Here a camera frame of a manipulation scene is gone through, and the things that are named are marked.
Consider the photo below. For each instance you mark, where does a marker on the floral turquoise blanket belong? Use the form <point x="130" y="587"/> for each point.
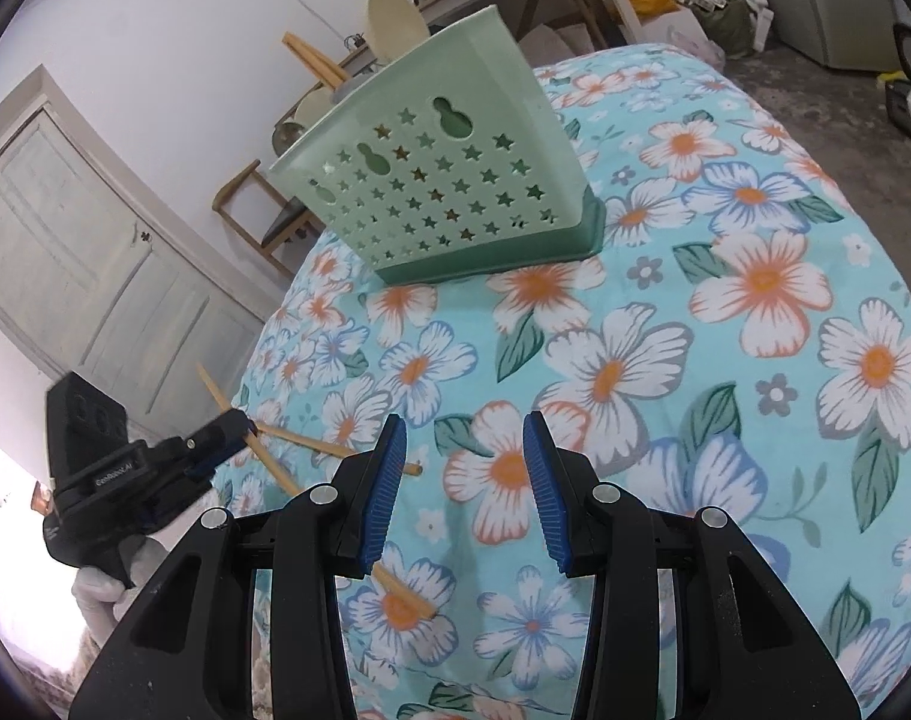
<point x="650" y="390"/>

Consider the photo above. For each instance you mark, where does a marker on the person's left hand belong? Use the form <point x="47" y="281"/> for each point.
<point x="106" y="604"/>

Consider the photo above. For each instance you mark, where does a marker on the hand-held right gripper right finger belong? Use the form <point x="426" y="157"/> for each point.
<point x="547" y="495"/>

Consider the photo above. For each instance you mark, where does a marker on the black and yellow device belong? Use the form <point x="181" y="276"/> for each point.
<point x="897" y="101"/>

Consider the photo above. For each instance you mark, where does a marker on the green perforated utensil holder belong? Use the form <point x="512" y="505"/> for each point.
<point x="440" y="180"/>

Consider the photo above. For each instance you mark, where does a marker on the white panelled door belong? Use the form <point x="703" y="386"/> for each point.
<point x="88" y="240"/>

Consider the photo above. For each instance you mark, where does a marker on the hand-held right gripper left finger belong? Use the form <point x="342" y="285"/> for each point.
<point x="384" y="495"/>

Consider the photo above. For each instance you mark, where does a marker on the tan bamboo chopstick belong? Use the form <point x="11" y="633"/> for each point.
<point x="309" y="60"/>
<point x="313" y="444"/>
<point x="406" y="596"/>
<point x="275" y="465"/>
<point x="324" y="58"/>

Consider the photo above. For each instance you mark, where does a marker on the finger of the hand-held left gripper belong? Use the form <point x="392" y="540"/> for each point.
<point x="226" y="457"/>
<point x="219" y="431"/>

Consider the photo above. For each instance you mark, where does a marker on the wooden chair dark seat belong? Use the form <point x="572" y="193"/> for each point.
<point x="271" y="217"/>

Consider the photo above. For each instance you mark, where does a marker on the silver refrigerator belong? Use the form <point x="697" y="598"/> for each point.
<point x="830" y="0"/>

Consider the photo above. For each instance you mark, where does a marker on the green bag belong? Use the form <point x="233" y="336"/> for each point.
<point x="721" y="19"/>

